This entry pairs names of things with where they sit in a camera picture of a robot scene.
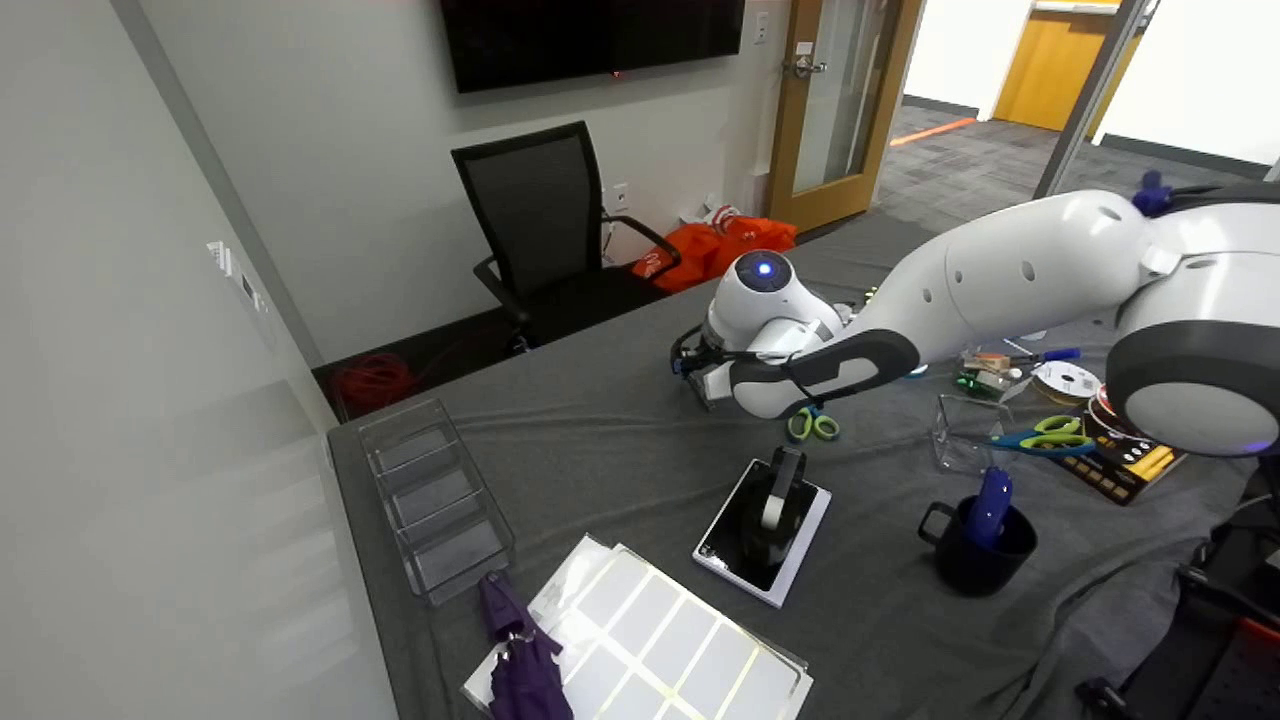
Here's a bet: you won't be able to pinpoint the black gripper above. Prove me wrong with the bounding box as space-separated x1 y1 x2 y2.
668 326 753 422

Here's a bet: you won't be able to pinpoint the empty clear plastic container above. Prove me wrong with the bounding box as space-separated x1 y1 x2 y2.
929 391 1011 476

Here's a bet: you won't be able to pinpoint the clear container with small items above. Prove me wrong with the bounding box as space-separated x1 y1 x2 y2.
953 347 1055 405

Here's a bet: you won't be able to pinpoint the grey tablecloth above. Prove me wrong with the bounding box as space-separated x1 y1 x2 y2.
323 210 1280 720

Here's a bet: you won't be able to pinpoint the orange bag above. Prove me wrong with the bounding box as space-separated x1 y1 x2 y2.
627 213 805 299

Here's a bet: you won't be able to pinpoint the white bordered black tray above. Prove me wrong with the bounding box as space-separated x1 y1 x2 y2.
687 455 834 613

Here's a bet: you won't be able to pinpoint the black mesh office chair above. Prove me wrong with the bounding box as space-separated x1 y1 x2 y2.
446 116 683 351

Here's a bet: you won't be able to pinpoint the white grid tray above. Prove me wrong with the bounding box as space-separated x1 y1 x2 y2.
458 533 816 720

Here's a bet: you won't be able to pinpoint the wooden door with glass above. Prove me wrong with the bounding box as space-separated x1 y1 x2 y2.
764 0 929 240

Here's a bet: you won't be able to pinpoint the clear plastic organizer tray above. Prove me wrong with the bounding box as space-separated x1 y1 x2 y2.
355 405 518 608

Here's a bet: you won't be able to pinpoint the blue object in mug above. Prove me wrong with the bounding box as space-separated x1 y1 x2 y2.
959 463 1018 553

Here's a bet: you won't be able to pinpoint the purple glove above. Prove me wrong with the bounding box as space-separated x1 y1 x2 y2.
476 573 577 720

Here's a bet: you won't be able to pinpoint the black mug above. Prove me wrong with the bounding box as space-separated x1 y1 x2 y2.
916 493 1038 600

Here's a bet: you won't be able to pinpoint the large white tape roll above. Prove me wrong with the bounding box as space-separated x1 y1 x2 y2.
1033 355 1109 410

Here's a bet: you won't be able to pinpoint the black orange flat package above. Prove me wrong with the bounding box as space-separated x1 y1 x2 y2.
1064 397 1192 508

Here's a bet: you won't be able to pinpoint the yellow wooden door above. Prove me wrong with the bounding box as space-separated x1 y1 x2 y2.
991 4 1119 135

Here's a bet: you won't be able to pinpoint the grey metal pole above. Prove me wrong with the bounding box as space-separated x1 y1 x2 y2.
1033 0 1163 201

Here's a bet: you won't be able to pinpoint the black equipment stand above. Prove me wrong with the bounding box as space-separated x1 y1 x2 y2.
1077 455 1280 720

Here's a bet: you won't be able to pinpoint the red cable coil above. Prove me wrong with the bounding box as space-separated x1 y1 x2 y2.
327 347 422 422

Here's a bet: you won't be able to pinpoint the green blue handled scissors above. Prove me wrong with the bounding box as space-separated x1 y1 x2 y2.
991 412 1101 463

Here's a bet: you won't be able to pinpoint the black wall television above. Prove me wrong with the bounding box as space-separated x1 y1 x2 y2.
434 0 746 97

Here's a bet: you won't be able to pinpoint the white wall fixture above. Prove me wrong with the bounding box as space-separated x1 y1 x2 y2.
203 238 262 317

